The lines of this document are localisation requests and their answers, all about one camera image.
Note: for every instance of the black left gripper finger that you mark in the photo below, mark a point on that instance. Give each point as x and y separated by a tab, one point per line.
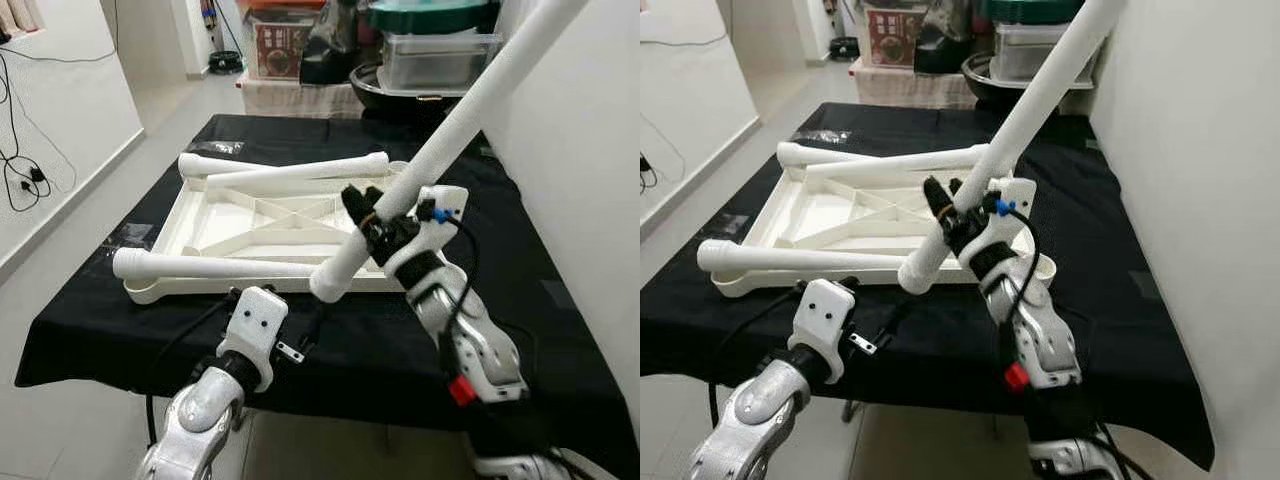
895	320
318	325

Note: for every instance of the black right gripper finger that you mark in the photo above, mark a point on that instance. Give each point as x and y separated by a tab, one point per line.
954	190
374	198
353	208
933	198

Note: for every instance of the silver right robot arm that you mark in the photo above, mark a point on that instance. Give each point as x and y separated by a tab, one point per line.
1045	340
480	350

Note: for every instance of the black tablecloth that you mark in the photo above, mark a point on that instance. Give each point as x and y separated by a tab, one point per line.
950	340
350	340

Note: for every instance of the white plastic table top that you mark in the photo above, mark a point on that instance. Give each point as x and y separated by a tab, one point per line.
260	215
850	210

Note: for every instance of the black wok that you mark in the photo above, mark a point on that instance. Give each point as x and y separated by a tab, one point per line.
400	105
1000	92

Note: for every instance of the beige patterned bench cloth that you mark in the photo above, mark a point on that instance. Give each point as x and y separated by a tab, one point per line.
300	97
910	85

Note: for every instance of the clear tape strip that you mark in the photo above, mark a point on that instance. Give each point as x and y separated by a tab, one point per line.
220	148
828	138

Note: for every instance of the black bag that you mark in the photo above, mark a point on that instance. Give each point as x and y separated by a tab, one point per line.
945	45
330	55

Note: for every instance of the clear plastic storage box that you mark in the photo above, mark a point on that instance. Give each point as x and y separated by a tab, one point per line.
1030	55
440	62

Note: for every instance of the storage box with orange lid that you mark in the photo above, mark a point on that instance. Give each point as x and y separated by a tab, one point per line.
280	45
893	35

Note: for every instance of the black round floor object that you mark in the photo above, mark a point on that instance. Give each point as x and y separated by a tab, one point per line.
845	48
225	63

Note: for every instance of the cross-shaped clear tape piece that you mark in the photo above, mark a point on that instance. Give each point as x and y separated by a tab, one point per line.
125	237
728	226

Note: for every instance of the green pot lid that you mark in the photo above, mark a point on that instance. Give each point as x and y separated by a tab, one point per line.
430	15
1030	8

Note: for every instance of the black power adapter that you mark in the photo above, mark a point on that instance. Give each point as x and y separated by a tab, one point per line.
36	174

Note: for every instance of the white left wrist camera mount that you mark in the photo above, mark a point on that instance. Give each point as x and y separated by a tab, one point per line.
825	312
255	320

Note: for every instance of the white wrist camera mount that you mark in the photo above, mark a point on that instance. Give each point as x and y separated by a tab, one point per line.
825	312
255	320
1015	215
440	225

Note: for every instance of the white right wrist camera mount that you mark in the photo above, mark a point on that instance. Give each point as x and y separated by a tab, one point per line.
1015	215
440	225

